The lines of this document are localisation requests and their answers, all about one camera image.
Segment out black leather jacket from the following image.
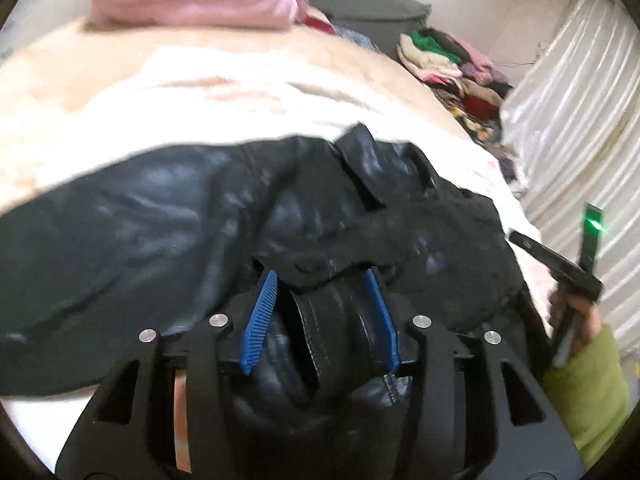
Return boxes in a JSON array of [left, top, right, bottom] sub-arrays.
[[1, 126, 548, 479]]

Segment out green right sleeve forearm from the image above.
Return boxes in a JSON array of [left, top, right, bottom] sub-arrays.
[[542, 325, 630, 469]]

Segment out pile of mixed clothes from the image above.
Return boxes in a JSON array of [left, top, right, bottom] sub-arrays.
[[397, 27, 526, 196]]

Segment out red and blue clothes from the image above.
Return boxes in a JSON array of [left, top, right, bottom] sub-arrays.
[[297, 0, 381, 53]]

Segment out person's right hand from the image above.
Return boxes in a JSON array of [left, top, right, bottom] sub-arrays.
[[548, 287, 602, 364]]

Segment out white satin curtain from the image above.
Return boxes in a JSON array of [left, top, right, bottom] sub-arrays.
[[499, 0, 640, 361]]

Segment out white orange patterned blanket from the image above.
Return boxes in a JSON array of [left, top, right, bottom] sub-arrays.
[[1, 24, 532, 479]]

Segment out grey upholstered headboard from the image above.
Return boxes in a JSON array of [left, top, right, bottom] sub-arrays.
[[308, 0, 432, 58]]

